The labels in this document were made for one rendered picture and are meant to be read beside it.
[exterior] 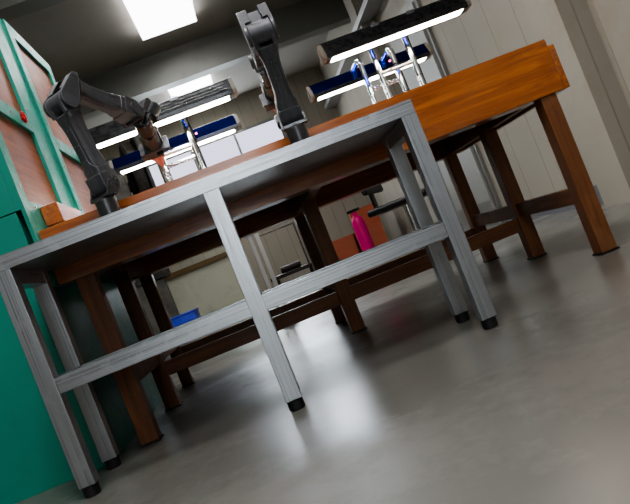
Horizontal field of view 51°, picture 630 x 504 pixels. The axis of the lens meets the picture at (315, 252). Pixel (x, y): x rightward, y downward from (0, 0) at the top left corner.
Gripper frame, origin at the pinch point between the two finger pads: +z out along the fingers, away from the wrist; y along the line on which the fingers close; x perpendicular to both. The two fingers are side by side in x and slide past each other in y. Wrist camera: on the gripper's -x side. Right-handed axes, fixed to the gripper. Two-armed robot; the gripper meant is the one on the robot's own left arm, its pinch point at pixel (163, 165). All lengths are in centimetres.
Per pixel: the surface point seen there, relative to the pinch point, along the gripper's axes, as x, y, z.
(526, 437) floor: 154, -45, -49
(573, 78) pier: -63, -216, 91
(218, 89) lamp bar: -25.7, -28.5, -4.1
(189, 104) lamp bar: -23.5, -16.4, -3.8
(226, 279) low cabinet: -362, 21, 482
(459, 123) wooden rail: 30, -99, 4
